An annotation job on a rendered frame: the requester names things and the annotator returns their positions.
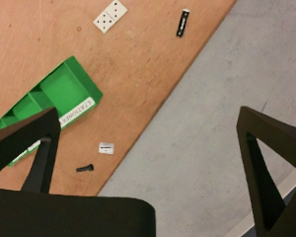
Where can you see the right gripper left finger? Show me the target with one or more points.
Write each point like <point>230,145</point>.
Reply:
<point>16,138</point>

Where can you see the green three-compartment sorting bin rack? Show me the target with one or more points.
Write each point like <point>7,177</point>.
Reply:
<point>59,89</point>

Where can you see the white domino with black pips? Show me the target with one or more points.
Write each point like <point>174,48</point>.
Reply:
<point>112,13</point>

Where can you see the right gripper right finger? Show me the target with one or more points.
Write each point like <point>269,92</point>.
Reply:
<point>266,200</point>

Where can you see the black aaa battery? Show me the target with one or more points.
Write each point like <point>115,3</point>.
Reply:
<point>182,23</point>

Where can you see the black bolt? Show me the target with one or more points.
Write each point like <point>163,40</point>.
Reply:
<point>89,167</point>

